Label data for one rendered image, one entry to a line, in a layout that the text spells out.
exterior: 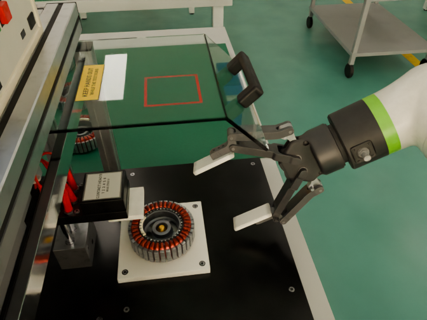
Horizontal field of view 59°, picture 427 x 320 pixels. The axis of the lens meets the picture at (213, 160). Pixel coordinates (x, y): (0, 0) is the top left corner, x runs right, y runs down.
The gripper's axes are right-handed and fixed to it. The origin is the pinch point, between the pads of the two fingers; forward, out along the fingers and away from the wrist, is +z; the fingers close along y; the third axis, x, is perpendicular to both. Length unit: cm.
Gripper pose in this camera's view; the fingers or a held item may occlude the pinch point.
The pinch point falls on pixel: (221, 195)
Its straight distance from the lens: 63.3
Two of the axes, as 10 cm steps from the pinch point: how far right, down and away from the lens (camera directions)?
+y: 4.9, 7.3, 4.7
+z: -8.7, 4.2, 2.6
